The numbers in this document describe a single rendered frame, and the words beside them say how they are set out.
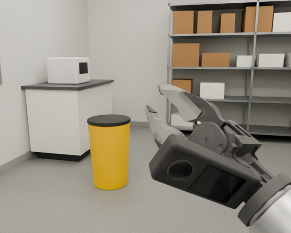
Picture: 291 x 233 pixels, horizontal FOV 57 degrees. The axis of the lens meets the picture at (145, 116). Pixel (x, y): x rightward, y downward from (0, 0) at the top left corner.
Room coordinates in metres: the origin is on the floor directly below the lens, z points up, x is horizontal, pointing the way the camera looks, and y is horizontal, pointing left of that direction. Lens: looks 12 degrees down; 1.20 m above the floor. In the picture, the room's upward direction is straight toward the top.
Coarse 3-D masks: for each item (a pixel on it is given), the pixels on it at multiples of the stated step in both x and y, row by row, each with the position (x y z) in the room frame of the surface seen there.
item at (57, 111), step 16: (48, 64) 3.35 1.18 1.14; (64, 64) 3.30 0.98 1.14; (80, 64) 3.38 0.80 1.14; (48, 80) 3.35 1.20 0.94; (64, 80) 3.30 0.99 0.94; (80, 80) 3.37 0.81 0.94; (96, 80) 3.87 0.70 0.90; (112, 80) 4.00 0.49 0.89; (32, 96) 3.10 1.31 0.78; (48, 96) 3.05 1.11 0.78; (64, 96) 3.01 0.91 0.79; (80, 96) 3.05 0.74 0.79; (96, 96) 3.47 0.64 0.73; (32, 112) 3.11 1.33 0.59; (48, 112) 3.06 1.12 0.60; (64, 112) 3.01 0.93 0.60; (80, 112) 3.03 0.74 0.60; (96, 112) 3.46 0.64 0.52; (32, 128) 3.11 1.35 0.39; (48, 128) 3.06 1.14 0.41; (64, 128) 3.02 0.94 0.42; (80, 128) 3.01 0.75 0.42; (32, 144) 3.11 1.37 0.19; (48, 144) 3.07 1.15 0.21; (64, 144) 3.02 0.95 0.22; (80, 144) 2.99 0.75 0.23; (80, 160) 3.07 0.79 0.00
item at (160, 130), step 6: (150, 108) 0.40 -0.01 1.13; (150, 114) 0.39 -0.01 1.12; (156, 114) 0.40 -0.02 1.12; (150, 120) 0.38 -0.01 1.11; (156, 120) 0.38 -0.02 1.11; (162, 120) 0.38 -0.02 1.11; (150, 126) 0.38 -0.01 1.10; (156, 126) 0.37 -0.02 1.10; (162, 126) 0.37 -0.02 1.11; (168, 126) 0.38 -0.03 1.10; (156, 132) 0.37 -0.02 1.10; (162, 132) 0.36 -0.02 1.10; (168, 132) 0.36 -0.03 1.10; (174, 132) 0.35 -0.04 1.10; (180, 132) 0.36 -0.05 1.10; (156, 138) 0.37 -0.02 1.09; (162, 138) 0.36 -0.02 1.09
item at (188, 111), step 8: (160, 88) 0.39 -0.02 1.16; (168, 88) 0.38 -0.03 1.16; (176, 88) 0.37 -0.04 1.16; (168, 96) 0.37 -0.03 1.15; (176, 96) 0.36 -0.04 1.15; (184, 96) 0.35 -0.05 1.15; (176, 104) 0.36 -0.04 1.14; (184, 104) 0.35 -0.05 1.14; (192, 104) 0.34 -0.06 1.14; (184, 112) 0.35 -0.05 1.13; (192, 112) 0.34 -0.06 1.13; (200, 112) 0.33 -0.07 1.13; (184, 120) 0.34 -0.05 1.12; (192, 120) 0.34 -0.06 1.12
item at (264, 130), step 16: (240, 0) 3.89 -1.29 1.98; (256, 0) 3.84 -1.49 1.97; (272, 0) 3.80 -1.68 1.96; (288, 0) 3.76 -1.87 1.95; (256, 16) 3.84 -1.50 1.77; (256, 32) 3.84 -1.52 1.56; (272, 32) 3.79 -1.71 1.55; (288, 32) 3.74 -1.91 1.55; (224, 96) 4.27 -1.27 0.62; (240, 96) 4.27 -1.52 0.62; (256, 96) 4.27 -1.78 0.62; (176, 128) 4.07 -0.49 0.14; (192, 128) 4.05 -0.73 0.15; (256, 128) 4.05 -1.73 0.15; (272, 128) 4.05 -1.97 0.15; (288, 128) 4.05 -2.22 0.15
